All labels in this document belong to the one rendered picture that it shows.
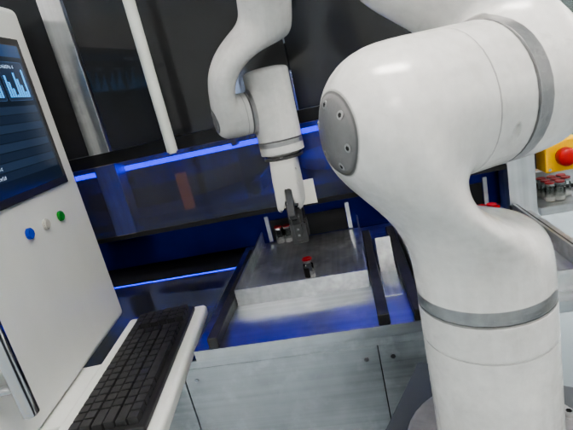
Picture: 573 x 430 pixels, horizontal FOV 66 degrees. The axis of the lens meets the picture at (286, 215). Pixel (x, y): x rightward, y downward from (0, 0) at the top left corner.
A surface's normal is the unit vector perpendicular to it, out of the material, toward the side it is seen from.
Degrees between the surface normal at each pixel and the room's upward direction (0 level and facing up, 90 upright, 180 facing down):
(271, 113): 92
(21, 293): 90
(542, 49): 66
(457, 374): 90
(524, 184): 90
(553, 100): 99
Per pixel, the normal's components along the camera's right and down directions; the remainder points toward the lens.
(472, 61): 0.18, -0.34
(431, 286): -0.85, 0.35
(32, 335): 0.98, -0.21
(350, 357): -0.10, 0.30
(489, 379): -0.39, 0.34
